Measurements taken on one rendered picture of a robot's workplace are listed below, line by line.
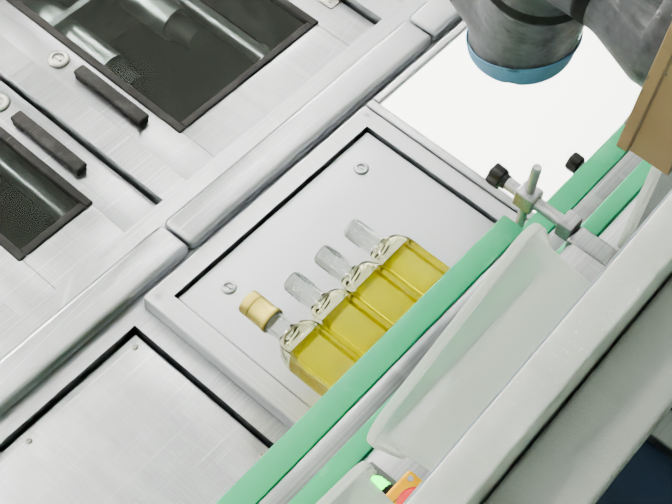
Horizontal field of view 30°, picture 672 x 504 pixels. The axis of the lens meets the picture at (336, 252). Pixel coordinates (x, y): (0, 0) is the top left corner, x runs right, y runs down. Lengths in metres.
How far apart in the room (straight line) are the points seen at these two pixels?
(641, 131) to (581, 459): 0.38
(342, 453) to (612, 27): 0.52
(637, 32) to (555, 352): 0.35
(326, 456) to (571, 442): 0.45
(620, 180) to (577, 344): 0.80
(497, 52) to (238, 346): 0.60
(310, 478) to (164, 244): 0.56
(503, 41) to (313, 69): 0.78
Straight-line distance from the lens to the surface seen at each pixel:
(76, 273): 1.79
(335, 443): 1.35
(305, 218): 1.80
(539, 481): 0.93
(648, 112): 1.17
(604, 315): 0.93
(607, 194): 1.69
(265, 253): 1.77
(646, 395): 0.96
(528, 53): 1.30
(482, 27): 1.31
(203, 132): 1.95
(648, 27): 1.14
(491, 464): 0.88
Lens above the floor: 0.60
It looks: 19 degrees up
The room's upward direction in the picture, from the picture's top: 53 degrees counter-clockwise
